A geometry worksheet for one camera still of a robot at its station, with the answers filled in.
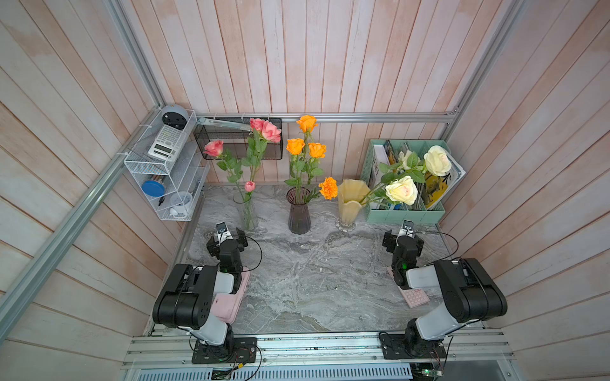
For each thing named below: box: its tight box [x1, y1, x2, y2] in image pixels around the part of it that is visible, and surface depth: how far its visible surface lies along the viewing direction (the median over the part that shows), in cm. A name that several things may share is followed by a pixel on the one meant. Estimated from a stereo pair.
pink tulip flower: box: [243, 180, 256, 228], surface depth 81 cm
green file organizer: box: [360, 139, 452, 224], surface depth 83 cm
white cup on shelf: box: [169, 191, 194, 219], surface depth 92 cm
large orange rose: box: [307, 142, 328, 189], surface depth 85 cm
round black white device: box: [160, 104, 189, 131], surface depth 83 cm
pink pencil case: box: [210, 266, 251, 324], surface depth 81 cm
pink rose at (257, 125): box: [249, 118, 267, 139], surface depth 79 cm
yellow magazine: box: [423, 151, 467, 211], surface depth 99 cm
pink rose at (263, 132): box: [240, 118, 282, 231], surface depth 82 cm
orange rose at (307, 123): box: [297, 115, 319, 191], surface depth 85 cm
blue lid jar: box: [141, 174, 167, 198], surface depth 79 cm
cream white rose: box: [423, 145, 452, 177], surface depth 68 cm
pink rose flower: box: [203, 139, 251, 225], surface depth 88 cm
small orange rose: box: [284, 138, 305, 201], surface depth 82 cm
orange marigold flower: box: [318, 176, 339, 201], surface depth 76 cm
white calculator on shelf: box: [147, 124, 188, 163], surface depth 79 cm
